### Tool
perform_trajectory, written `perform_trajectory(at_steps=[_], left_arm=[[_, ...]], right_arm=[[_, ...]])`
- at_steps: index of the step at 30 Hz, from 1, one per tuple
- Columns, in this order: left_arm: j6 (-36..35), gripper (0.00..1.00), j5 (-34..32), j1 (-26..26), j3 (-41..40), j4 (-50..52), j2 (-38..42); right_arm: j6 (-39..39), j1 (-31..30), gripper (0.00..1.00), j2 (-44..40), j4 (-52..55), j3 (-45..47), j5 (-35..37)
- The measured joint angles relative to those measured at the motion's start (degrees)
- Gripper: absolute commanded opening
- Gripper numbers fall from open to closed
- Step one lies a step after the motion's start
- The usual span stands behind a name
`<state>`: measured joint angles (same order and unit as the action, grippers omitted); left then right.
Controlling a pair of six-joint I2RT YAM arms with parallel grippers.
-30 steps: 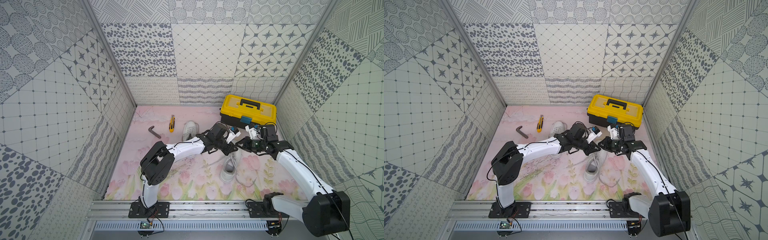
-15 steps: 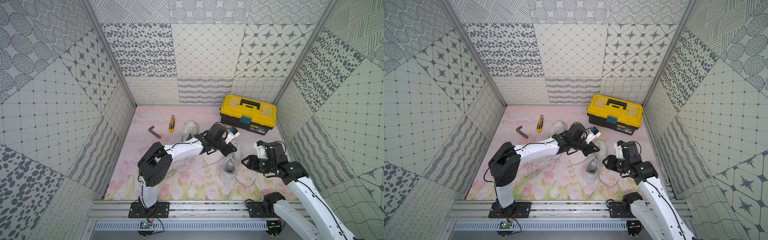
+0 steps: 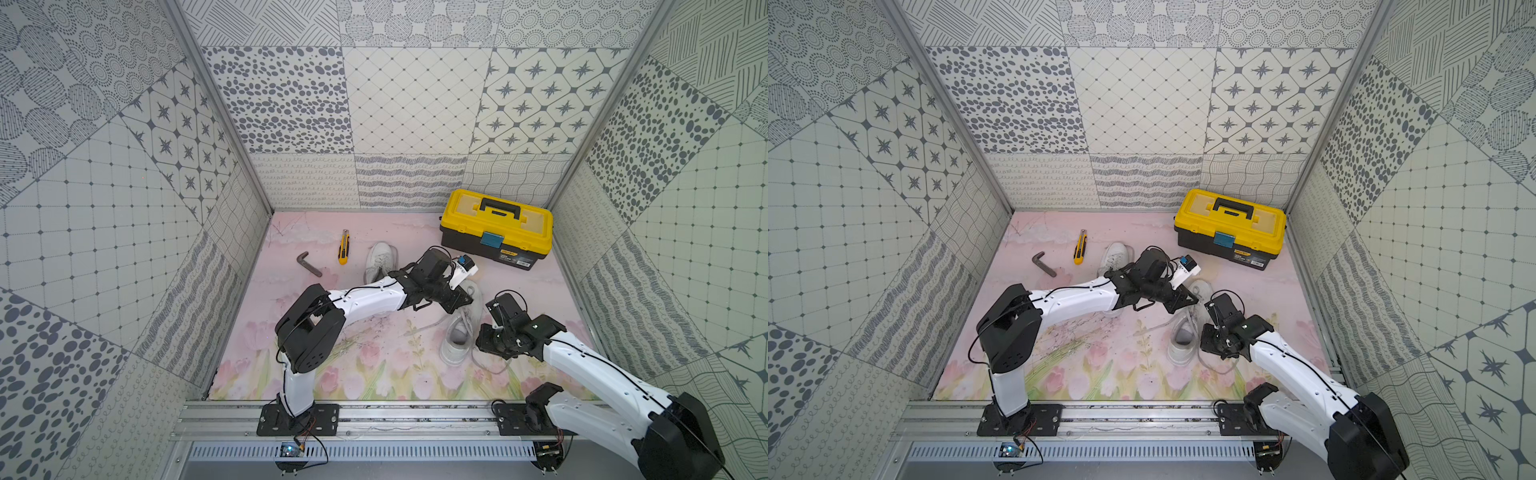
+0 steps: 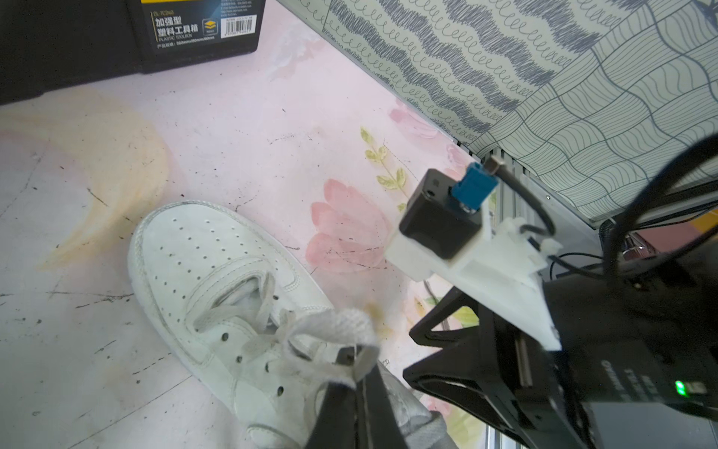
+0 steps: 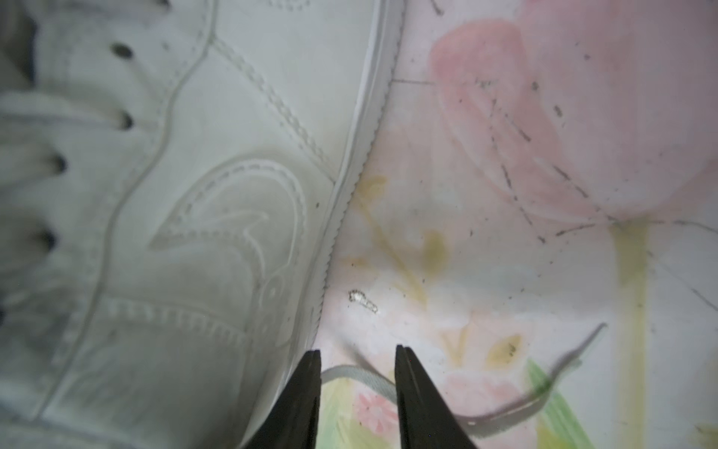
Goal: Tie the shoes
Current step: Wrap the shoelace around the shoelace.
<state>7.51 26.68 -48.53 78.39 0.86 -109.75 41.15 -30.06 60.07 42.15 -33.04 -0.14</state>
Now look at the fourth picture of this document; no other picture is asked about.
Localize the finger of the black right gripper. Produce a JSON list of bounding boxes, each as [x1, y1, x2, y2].
[[409, 287, 494, 359], [403, 350, 583, 448]]

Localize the yellow black plastic toolbox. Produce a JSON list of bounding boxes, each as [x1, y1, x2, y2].
[[1, 0, 266, 104]]

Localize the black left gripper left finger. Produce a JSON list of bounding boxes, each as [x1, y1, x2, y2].
[[304, 347, 360, 449]]

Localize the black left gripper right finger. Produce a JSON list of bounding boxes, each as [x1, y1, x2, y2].
[[358, 365, 407, 449]]

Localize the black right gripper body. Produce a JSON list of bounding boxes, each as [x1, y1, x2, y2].
[[504, 263, 717, 448]]

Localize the white sneaker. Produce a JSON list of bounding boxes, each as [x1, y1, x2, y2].
[[127, 200, 458, 449]]

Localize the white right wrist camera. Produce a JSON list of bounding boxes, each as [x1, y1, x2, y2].
[[384, 157, 562, 352]]

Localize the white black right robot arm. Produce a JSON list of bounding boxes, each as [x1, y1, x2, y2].
[[404, 137, 717, 448]]

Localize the pink floral table mat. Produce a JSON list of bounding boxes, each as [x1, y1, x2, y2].
[[0, 0, 601, 449]]

